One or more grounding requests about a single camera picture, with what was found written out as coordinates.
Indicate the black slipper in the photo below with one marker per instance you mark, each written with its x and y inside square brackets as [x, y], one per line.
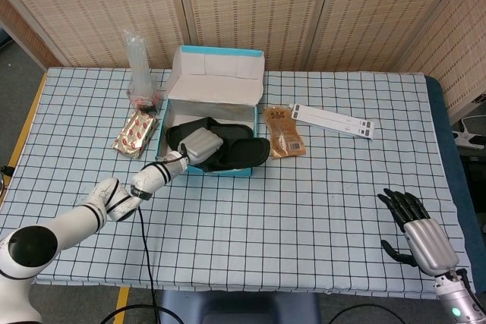
[247, 151]
[235, 130]

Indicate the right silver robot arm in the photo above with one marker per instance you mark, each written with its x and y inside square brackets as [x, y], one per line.
[453, 297]

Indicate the white folding stand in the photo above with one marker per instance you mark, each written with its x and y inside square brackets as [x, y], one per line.
[330, 118]

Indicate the blue cardboard shoe box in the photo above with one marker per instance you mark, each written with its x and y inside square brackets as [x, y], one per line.
[212, 85]

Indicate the woven bamboo folding screen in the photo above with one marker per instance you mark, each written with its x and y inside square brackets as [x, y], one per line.
[247, 5]

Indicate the tall clear plastic sleeve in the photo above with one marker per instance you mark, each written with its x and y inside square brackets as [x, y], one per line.
[136, 58]

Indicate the gold foil packet red print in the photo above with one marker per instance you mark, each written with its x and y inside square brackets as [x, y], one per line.
[134, 134]

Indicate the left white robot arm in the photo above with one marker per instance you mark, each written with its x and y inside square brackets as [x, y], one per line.
[76, 217]

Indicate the light blue checkered tablecloth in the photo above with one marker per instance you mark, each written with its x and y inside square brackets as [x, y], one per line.
[303, 206]

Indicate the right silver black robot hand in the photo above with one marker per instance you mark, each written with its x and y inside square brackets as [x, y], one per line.
[427, 244]

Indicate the brown spout pouch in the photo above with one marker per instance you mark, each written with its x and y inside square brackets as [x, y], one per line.
[283, 130]

